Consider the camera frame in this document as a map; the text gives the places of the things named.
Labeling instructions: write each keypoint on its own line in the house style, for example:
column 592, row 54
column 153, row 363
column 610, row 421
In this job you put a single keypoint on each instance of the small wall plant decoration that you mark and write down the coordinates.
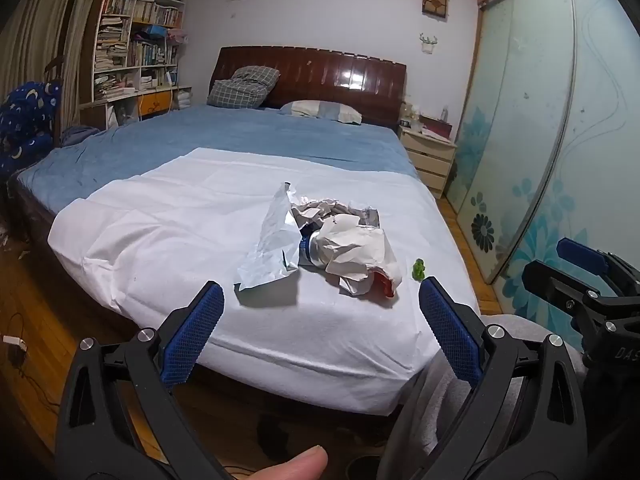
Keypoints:
column 428, row 42

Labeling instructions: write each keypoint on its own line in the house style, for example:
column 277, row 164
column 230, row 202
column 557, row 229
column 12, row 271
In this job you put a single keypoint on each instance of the grey paper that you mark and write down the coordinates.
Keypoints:
column 315, row 212

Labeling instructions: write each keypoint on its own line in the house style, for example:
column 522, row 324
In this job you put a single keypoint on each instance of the white bed sheet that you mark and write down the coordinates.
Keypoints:
column 200, row 220

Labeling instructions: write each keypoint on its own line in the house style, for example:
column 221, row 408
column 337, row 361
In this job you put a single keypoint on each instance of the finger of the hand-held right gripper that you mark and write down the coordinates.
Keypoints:
column 555, row 285
column 582, row 252

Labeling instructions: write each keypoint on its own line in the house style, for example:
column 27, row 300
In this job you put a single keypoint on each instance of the striped pillow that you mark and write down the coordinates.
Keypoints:
column 320, row 109

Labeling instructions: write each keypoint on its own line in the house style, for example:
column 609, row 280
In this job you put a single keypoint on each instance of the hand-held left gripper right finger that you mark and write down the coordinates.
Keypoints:
column 450, row 330

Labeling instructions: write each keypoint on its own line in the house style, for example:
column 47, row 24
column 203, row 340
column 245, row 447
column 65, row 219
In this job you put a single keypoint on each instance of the white bookshelf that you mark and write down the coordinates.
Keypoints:
column 131, row 67

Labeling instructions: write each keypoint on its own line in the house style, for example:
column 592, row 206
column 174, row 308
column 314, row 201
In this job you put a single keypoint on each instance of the person's left hand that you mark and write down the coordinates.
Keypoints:
column 290, row 467

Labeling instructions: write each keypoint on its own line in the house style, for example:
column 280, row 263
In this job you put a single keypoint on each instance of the red box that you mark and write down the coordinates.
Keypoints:
column 437, row 127

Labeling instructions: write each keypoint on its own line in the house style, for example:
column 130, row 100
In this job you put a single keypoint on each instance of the dark wooden bed headboard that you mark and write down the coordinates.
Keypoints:
column 325, row 75

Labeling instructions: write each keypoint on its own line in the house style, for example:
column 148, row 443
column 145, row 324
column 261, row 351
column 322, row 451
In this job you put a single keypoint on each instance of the person's grey trouser leg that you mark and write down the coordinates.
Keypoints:
column 445, row 400

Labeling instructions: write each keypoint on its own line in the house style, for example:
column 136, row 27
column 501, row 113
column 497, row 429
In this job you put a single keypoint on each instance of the blue moon print cloth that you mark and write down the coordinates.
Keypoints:
column 25, row 120

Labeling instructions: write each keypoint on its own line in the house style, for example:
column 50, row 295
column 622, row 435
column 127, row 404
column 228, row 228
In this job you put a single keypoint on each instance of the floral glass wardrobe door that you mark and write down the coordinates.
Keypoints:
column 540, row 135

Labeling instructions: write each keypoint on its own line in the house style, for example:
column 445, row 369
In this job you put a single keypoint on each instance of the white charger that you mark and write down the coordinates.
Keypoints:
column 14, row 341

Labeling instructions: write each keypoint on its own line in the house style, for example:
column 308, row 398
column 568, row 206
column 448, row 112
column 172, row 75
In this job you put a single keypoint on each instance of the pile of books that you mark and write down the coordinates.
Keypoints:
column 145, row 50

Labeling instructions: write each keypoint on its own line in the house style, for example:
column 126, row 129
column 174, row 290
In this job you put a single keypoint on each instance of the cream nightstand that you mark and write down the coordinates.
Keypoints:
column 430, row 157

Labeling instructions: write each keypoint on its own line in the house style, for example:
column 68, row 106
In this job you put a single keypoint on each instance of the red wrapper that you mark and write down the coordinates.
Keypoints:
column 386, row 285

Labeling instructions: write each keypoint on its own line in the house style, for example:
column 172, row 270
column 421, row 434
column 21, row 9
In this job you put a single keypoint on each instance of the white paper wrappers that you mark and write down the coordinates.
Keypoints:
column 272, row 245

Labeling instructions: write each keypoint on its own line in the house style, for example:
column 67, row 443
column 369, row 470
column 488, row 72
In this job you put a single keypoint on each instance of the grey checkered pillow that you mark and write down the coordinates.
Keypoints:
column 242, row 87

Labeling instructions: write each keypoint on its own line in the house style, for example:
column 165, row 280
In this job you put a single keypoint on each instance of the stack of white folded cloths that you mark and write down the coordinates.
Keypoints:
column 184, row 98

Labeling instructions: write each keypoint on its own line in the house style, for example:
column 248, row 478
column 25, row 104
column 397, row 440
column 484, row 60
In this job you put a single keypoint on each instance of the white paper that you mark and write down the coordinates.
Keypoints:
column 355, row 247

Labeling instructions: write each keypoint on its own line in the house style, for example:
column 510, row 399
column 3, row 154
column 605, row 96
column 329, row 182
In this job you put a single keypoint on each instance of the plastic bottle with blue label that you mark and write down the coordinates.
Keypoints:
column 309, row 247

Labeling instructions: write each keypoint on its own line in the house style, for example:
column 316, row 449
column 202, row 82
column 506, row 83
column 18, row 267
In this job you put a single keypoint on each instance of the beige curtain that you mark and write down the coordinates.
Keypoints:
column 50, row 35

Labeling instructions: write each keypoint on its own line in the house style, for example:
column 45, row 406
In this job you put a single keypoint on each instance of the small green toy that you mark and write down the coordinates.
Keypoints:
column 418, row 269

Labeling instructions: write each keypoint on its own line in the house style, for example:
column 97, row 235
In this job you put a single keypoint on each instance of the blue bed sheet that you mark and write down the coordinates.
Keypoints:
column 225, row 135

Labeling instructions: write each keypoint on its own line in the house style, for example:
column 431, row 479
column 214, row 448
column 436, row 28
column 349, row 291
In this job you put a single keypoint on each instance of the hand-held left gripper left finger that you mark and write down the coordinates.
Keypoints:
column 195, row 330

